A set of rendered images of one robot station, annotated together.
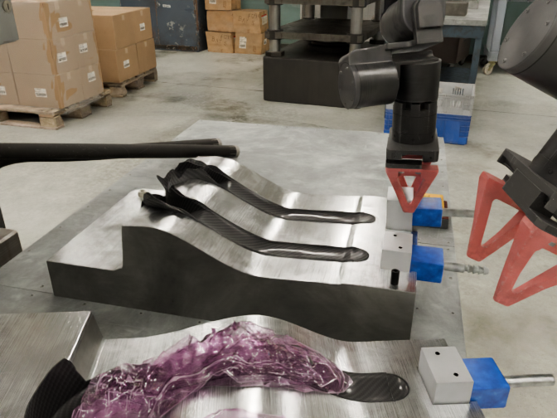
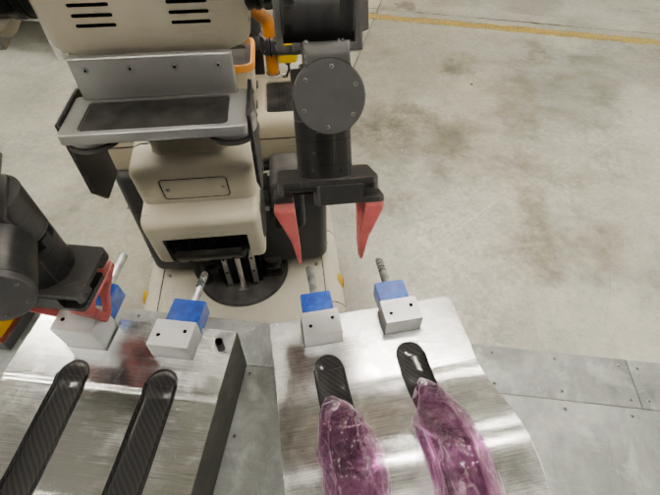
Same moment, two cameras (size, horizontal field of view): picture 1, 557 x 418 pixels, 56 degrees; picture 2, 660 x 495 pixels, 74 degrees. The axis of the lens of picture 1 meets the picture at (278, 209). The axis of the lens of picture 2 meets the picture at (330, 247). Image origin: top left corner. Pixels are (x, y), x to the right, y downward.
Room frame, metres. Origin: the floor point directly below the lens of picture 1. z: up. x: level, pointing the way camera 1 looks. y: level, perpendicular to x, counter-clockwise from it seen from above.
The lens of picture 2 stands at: (0.42, 0.14, 1.37)
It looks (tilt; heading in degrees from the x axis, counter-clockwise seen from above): 49 degrees down; 263
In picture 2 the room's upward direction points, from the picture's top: straight up
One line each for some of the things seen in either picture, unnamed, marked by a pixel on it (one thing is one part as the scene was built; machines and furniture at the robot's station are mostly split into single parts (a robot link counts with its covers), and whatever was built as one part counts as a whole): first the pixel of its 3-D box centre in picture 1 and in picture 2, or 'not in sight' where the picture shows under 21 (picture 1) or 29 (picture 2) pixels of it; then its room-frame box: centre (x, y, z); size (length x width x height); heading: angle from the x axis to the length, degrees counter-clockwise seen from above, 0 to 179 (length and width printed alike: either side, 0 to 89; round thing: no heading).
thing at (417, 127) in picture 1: (414, 124); (36, 256); (0.68, -0.18, 1.04); 0.10 x 0.07 x 0.07; 167
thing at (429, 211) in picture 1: (433, 211); (103, 295); (0.67, -0.22, 0.91); 0.13 x 0.05 x 0.05; 76
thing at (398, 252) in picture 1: (433, 264); (190, 311); (0.56, -0.20, 0.89); 0.13 x 0.05 x 0.05; 76
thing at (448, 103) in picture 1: (430, 96); not in sight; (3.84, -1.13, 0.28); 0.61 x 0.41 x 0.15; 69
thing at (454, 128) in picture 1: (428, 119); not in sight; (3.84, -1.13, 0.11); 0.61 x 0.41 x 0.22; 69
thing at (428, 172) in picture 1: (410, 177); (80, 295); (0.67, -0.18, 0.97); 0.07 x 0.07 x 0.09; 77
